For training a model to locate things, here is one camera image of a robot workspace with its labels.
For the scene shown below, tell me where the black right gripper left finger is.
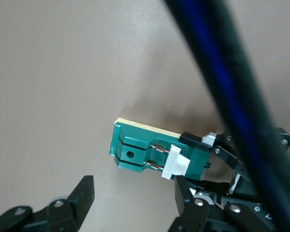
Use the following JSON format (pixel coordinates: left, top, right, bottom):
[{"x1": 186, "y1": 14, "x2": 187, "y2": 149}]
[{"x1": 0, "y1": 175, "x2": 95, "y2": 232}]

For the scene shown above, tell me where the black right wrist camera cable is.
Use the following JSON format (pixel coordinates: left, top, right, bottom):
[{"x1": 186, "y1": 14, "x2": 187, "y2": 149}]
[{"x1": 163, "y1": 0, "x2": 290, "y2": 232}]

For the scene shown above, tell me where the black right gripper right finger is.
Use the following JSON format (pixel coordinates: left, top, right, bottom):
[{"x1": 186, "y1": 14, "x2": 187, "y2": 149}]
[{"x1": 168, "y1": 175, "x2": 275, "y2": 232}]

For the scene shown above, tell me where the green load switch white handle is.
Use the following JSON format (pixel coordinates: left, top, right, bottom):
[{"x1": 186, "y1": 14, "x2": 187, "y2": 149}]
[{"x1": 108, "y1": 117, "x2": 212, "y2": 181}]

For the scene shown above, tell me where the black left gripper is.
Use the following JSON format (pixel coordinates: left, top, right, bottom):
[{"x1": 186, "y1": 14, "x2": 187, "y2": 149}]
[{"x1": 179, "y1": 131, "x2": 266, "y2": 206}]

